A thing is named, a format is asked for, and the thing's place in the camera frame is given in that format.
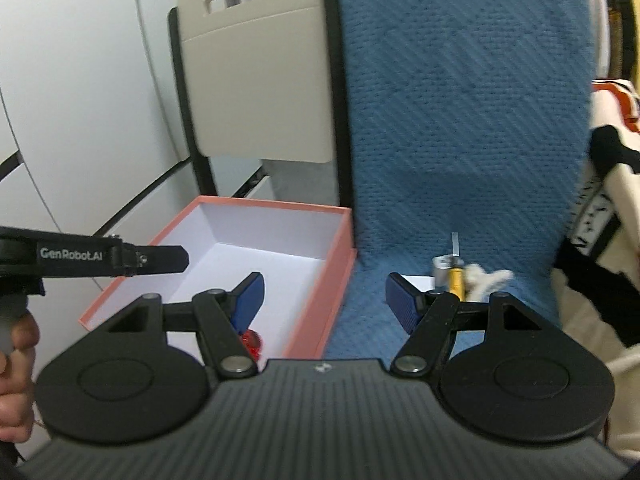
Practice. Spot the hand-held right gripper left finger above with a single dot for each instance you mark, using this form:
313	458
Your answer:
248	300

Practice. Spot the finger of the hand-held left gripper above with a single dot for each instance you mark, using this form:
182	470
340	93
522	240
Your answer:
162	259

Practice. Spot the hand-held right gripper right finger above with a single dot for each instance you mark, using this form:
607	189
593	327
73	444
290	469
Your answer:
401	302

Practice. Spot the white rectangular card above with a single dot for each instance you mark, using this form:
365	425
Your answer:
419	282

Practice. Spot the red translucent figurine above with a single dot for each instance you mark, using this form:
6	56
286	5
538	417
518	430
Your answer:
253	343

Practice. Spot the silver metal cylinder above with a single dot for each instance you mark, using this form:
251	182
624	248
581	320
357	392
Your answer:
441	270

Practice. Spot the yellow pen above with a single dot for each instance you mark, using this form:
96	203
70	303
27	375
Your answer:
458	284

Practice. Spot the pink cardboard box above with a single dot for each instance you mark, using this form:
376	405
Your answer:
270	235

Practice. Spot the white fluffy toy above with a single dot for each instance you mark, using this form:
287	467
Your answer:
487	280

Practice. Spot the person's left hand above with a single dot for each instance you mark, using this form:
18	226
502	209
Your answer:
15	400

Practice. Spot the white wardrobe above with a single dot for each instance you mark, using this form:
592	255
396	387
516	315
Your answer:
75	110

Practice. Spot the beige folding chair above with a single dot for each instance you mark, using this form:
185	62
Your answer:
250	85

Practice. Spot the blue quilted cover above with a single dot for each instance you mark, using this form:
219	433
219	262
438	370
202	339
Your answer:
450	110

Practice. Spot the printed blanket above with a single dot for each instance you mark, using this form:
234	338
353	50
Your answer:
615	185

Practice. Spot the hanging clothes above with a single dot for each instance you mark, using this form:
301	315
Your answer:
617	10

